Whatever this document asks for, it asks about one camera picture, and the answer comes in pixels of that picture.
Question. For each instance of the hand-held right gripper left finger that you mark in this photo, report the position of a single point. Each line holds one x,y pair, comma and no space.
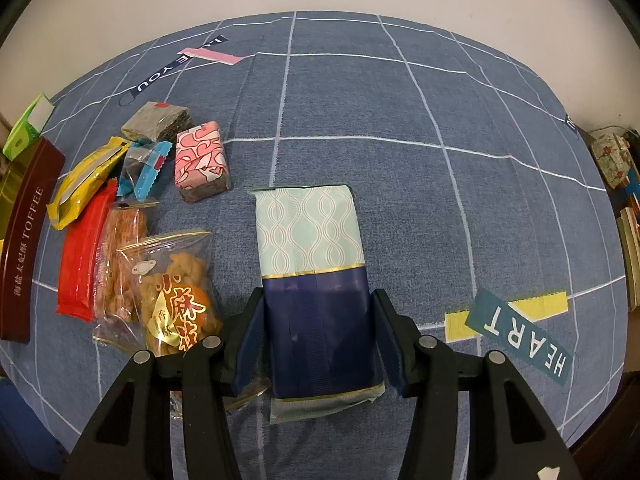
249,345

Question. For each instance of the clear orange cracker packet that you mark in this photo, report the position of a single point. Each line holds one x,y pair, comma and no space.
117,255

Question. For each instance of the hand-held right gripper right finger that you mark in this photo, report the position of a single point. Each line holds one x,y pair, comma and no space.
392,345

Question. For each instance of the red snack packet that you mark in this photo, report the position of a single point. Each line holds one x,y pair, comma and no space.
80,260

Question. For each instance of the floral box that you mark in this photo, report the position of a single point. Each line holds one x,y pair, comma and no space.
612,160

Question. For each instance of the green and white box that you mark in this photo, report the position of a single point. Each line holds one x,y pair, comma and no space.
22,135

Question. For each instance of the pink patterned snack packet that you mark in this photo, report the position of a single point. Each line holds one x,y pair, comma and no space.
200,155

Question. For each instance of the yellow foil pouch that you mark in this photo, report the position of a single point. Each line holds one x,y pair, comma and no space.
80,190

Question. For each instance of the grey foil snack packet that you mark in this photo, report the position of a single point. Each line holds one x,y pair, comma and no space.
155,122

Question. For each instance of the navy and mint snack package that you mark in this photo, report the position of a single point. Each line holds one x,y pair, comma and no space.
310,240

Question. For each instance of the blue checked bed sheet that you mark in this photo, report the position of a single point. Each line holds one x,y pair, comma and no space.
400,110

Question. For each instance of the clear blue-ended candy packet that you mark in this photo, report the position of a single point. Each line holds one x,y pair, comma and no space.
149,170

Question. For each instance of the maroon tin box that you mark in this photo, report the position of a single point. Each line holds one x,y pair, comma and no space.
30,220

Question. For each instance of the clear bag of fried snacks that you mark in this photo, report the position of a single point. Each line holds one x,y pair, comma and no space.
175,290

